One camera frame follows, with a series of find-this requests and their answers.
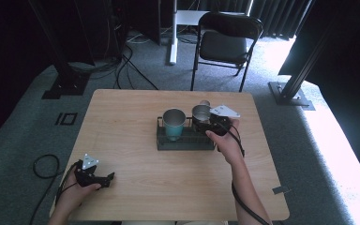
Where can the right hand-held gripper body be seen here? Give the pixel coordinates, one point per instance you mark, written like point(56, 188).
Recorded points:
point(220, 123)

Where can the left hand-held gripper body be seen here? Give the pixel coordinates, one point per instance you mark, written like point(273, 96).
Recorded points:
point(87, 176)

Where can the brown metal cup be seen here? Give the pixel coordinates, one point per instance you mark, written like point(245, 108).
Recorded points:
point(200, 112)

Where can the teal metal cup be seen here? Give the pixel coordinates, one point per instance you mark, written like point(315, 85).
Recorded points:
point(174, 126)

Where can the person's left hand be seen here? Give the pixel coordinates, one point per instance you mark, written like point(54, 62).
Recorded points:
point(75, 195)

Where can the person's right hand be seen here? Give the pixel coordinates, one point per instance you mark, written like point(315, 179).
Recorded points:
point(228, 145)

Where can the black folding chair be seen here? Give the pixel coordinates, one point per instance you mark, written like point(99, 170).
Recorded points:
point(223, 47)

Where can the black metal stand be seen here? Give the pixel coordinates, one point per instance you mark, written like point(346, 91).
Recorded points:
point(65, 84)
point(289, 93)

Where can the grey tape piece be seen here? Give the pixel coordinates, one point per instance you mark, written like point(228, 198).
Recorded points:
point(280, 190)

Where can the dark cabinet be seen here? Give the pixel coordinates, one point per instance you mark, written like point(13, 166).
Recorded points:
point(145, 22)

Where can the dark curtain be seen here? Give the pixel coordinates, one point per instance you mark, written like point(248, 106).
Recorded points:
point(275, 15)

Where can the white desk frame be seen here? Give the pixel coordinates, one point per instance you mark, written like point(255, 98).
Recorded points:
point(173, 47)

